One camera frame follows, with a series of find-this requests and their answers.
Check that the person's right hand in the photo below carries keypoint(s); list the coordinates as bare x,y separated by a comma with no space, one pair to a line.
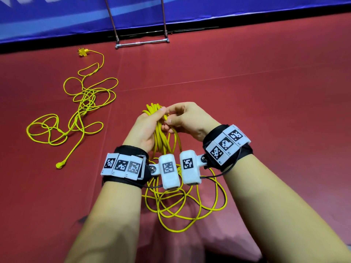
189,118

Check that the person's left hand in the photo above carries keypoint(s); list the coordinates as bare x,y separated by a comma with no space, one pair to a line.
142,131

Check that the metal rack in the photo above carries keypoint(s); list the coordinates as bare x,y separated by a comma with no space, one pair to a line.
141,42

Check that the person's right forearm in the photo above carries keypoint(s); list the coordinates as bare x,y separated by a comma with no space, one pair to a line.
279,216

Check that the person's left forearm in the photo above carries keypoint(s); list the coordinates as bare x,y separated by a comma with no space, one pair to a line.
107,221

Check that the black marker wristband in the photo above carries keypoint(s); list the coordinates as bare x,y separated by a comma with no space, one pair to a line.
227,145
125,166

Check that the blue banner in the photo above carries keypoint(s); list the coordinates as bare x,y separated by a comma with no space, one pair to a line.
82,16

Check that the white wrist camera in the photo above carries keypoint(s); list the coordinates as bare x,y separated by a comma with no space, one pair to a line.
167,171
190,166

